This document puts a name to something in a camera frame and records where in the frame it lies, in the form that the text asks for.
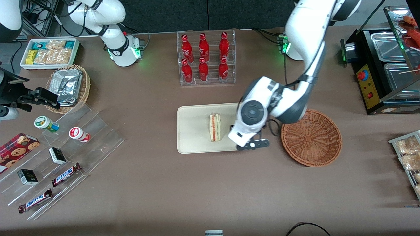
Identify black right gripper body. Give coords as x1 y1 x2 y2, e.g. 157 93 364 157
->
0 67 32 113

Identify layered sandwich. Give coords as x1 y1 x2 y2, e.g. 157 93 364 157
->
209 113 222 142

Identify tan wicker basket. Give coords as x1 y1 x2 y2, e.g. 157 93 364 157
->
45 64 91 114

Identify cream plastic tray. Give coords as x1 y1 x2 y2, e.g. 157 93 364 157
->
177 102 244 154

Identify round brown wicker basket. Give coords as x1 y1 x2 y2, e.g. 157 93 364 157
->
281 109 342 167

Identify tray of packaged pastries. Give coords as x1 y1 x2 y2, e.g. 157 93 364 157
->
389 130 420 200

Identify silver foil packs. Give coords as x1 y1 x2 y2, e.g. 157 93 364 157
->
50 68 83 107

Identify green lid white cup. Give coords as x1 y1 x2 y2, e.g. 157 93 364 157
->
34 116 60 133

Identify white snack bin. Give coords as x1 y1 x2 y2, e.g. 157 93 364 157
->
20 38 80 71

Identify clear bag of puffed snacks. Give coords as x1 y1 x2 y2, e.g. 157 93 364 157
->
46 40 67 50
54 48 73 65
33 49 55 65

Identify red lid white cup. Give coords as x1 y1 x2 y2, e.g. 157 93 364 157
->
69 127 91 143

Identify small black box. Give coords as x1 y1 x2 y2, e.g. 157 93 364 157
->
17 169 39 186
49 147 67 165

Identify clear acrylic bottle rack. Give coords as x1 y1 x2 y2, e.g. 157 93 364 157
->
177 29 236 86

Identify red cookie box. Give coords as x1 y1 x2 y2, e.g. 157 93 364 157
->
0 133 40 175

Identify red cola bottle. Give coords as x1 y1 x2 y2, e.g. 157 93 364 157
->
199 33 210 63
198 57 209 82
219 31 230 61
181 58 194 84
218 57 229 82
181 34 194 63

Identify clear acrylic step display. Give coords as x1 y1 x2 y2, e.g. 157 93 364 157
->
0 104 124 221

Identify snickers bar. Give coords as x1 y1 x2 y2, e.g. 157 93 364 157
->
18 189 53 214
51 163 82 187

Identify black food warmer cabinet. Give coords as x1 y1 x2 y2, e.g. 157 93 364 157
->
340 7 420 115

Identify steel pan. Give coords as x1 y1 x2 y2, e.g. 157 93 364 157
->
371 32 408 62
383 62 420 93

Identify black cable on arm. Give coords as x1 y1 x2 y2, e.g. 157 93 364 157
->
266 119 283 137

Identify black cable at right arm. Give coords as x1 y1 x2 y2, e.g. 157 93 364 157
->
52 11 100 37

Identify aluminium frame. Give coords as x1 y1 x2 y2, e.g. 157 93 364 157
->
20 0 60 40

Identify black floor cable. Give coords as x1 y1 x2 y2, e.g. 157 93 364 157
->
285 222 332 236

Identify black cables at arm base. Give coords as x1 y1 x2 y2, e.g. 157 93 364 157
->
252 28 286 45

